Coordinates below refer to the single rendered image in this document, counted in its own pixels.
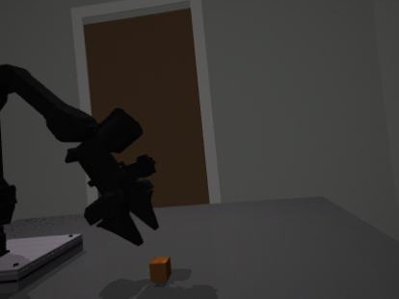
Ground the brown cube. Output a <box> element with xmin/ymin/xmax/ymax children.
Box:
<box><xmin>149</xmin><ymin>257</ymin><xmax>172</xmax><ymax>281</ymax></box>

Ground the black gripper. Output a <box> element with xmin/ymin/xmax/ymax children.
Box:
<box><xmin>84</xmin><ymin>159</ymin><xmax>159</xmax><ymax>246</ymax></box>

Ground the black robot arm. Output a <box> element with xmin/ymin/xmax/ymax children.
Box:
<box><xmin>0</xmin><ymin>64</ymin><xmax>156</xmax><ymax>257</ymax></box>

